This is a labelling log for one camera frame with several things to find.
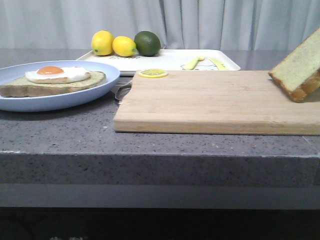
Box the yellow lemon left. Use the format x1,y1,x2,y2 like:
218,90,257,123
91,30,114,56

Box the yellow lemon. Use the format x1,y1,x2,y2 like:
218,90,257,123
112,36,137,57
91,30,114,56

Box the wooden cutting board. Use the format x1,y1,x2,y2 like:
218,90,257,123
114,70,320,136

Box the bread slice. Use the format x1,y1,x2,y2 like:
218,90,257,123
0,71,107,98
268,29,320,103

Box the green lime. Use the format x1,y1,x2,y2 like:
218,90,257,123
134,31,161,57

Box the light blue plate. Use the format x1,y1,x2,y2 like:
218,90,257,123
0,60,120,112

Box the grey curtain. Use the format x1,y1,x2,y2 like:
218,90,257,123
0,0,320,51

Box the white serving tray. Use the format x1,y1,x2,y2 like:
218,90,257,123
78,49,241,76

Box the yellow lemon middle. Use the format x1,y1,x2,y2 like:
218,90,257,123
112,36,137,57

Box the yellow plastic knife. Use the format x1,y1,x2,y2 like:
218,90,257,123
209,58,229,71

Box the fried egg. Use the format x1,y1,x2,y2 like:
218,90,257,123
25,65,91,84

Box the lemon slice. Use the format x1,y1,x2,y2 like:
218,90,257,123
138,68,168,78

